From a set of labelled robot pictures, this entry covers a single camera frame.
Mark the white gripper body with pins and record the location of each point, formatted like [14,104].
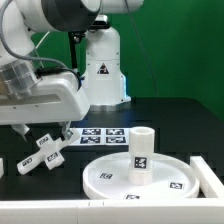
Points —
[56,98]

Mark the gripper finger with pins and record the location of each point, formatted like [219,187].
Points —
[66,132]
[21,129]

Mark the white cross-shaped table base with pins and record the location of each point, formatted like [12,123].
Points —
[49,152]

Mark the white round table top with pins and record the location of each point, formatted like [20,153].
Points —
[108,178]

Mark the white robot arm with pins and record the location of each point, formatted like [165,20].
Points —
[24,26]

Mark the white marker sheet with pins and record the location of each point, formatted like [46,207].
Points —
[102,136]

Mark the white L-shaped border fence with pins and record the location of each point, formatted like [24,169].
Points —
[206,210]

